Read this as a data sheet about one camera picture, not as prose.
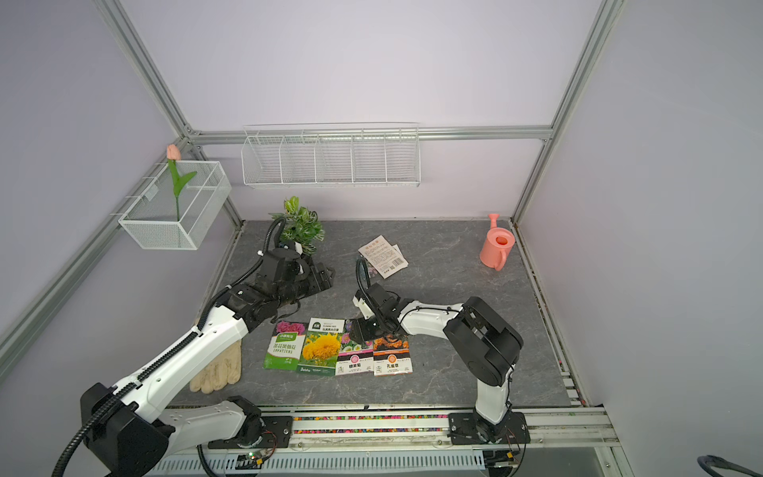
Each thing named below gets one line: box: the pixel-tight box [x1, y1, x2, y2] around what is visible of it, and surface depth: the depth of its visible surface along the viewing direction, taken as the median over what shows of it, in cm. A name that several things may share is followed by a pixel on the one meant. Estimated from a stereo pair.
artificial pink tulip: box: [166, 144, 198, 222], surface depth 85 cm
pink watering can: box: [479, 212, 516, 272], surface depth 102 cm
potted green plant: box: [268, 195, 325, 256], surface depth 88 cm
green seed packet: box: [262, 320, 307, 372], surface depth 89 cm
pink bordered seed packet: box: [335, 321, 375, 376], surface depth 88 cm
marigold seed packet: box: [297, 318, 345, 377], surface depth 89 cm
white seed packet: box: [357, 234, 410, 280], surface depth 111 cm
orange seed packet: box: [373, 333, 414, 377], surface depth 87 cm
